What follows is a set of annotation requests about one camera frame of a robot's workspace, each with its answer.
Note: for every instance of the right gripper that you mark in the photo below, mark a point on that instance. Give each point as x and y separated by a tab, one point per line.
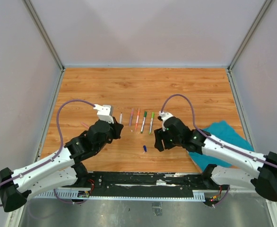
160	134

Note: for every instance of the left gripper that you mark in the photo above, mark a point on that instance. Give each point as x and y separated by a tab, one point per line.
117	128

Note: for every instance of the white grey pen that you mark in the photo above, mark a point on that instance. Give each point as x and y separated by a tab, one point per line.
120	118

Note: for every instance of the purple pen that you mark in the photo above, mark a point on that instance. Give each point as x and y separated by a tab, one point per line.
131	116

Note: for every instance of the light green pen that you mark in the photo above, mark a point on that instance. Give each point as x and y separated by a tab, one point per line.
151	123

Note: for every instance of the white pen green tip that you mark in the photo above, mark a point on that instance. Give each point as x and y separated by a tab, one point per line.
143	122

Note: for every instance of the orange pen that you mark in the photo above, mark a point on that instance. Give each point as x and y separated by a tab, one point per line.
137	119

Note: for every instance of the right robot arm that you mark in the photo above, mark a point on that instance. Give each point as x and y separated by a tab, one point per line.
252	170

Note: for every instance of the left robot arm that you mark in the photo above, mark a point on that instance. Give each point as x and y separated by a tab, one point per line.
62	168

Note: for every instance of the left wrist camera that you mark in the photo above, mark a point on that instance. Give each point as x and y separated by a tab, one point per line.
104	113

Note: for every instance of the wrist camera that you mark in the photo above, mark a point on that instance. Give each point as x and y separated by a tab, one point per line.
163	116
104	113

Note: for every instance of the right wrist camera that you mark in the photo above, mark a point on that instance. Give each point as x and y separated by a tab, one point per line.
163	116

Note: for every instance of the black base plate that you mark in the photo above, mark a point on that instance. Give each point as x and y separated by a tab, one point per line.
142	180

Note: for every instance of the white cable duct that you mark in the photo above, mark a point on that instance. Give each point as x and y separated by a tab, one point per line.
128	194

